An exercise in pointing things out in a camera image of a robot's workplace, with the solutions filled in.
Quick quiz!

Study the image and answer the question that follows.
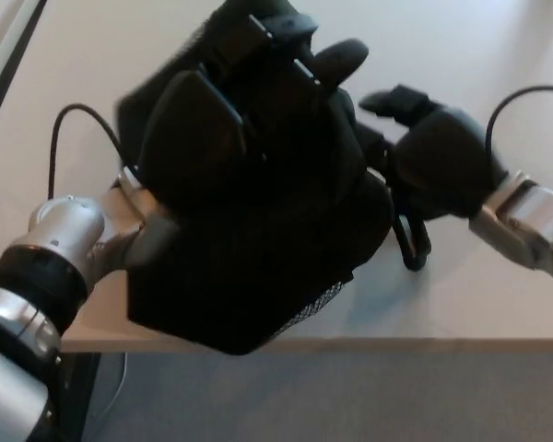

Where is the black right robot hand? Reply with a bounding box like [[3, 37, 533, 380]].
[[358, 84, 511, 221]]

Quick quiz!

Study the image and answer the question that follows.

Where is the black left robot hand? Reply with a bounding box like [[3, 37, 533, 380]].
[[135, 12, 370, 218]]

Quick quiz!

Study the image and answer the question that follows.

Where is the black fabric lunch bag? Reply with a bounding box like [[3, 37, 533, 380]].
[[113, 0, 433, 356]]

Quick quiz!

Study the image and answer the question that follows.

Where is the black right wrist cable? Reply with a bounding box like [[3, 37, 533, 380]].
[[485, 85, 553, 156]]

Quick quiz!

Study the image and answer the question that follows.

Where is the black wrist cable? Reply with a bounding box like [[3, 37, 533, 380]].
[[47, 104, 131, 202], [485, 85, 553, 156]]

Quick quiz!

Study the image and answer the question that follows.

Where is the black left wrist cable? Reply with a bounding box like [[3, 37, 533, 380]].
[[47, 104, 131, 202]]

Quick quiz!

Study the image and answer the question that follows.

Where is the grey desk edge rail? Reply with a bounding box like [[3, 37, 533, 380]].
[[0, 0, 50, 153]]

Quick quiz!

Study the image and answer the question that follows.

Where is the thin white floor cable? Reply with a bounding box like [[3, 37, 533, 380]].
[[101, 353, 129, 418]]

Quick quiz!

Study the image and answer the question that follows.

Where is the black desk frame leg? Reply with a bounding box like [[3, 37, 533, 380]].
[[54, 352, 103, 442]]

